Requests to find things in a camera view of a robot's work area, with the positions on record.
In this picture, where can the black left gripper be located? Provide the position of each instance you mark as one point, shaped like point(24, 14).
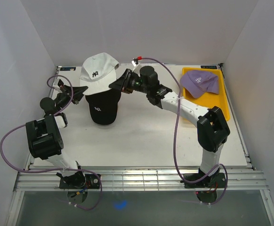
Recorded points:
point(77, 94)

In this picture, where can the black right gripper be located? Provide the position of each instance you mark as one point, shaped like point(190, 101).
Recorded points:
point(122, 83)

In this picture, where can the white baseball cap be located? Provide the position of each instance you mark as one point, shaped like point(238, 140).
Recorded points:
point(98, 72)

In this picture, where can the black baseball cap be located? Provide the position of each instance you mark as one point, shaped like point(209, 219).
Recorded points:
point(103, 106)

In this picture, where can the lavender baseball cap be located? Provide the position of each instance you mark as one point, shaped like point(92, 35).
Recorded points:
point(198, 82)

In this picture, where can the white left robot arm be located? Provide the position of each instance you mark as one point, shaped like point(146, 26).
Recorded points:
point(44, 138)

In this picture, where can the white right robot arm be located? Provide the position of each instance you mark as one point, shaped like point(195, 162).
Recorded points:
point(212, 128)

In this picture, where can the yellow plastic bin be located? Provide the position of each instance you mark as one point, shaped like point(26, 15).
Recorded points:
point(209, 99)

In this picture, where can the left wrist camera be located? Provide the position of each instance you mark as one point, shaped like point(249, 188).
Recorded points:
point(58, 84)

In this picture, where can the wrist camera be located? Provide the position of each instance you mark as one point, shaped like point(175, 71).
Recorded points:
point(58, 84)
point(136, 61)

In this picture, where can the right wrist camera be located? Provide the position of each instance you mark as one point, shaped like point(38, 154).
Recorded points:
point(136, 61)

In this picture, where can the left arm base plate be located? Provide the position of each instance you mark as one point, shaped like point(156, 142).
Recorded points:
point(91, 182)

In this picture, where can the aluminium frame rail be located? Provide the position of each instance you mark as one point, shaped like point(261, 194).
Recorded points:
point(142, 180)

